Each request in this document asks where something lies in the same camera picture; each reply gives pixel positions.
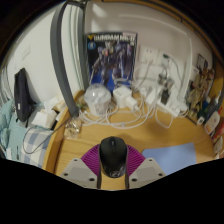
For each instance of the white wall switch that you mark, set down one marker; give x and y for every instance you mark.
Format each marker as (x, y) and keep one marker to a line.
(26, 51)

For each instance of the robot model kit box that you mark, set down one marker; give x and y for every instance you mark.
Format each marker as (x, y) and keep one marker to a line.
(111, 56)

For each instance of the white wall socket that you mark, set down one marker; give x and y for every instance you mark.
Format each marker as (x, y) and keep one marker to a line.
(165, 59)
(148, 54)

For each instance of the black charger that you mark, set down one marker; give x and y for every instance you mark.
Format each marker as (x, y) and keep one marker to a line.
(165, 96)

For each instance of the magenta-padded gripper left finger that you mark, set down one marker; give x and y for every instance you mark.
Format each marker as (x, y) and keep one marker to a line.
(78, 171)

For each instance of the clear round plastic container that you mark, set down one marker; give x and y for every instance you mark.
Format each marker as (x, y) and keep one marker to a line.
(97, 98)

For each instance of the white charger block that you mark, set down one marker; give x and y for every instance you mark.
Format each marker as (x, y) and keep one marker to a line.
(122, 95)

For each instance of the white power strip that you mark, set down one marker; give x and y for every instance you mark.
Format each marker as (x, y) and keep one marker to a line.
(173, 106)

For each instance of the crumpled clear plastic wrapper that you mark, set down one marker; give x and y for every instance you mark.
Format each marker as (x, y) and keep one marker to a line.
(72, 128)

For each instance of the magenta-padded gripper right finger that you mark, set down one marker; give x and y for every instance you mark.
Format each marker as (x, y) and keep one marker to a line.
(148, 171)

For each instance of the checkered bedding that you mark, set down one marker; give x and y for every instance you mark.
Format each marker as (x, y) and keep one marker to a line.
(16, 140)

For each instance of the black bag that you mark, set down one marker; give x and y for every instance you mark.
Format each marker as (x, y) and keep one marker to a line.
(23, 95)

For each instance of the grey metal shelf frame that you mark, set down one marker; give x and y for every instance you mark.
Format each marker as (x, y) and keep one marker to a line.
(61, 66)

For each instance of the blue bottle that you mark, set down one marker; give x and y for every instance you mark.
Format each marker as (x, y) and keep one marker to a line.
(202, 111)

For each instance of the black computer mouse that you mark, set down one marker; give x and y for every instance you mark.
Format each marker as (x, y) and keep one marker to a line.
(113, 155)

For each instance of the light blue mouse pad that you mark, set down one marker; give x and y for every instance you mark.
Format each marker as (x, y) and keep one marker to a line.
(173, 156)

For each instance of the steel cup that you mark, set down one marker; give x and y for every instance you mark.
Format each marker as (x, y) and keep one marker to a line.
(165, 80)

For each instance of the white mug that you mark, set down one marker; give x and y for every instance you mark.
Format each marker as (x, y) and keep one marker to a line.
(218, 145)

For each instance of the white tissue box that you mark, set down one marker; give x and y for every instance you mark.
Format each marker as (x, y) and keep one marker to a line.
(45, 116)

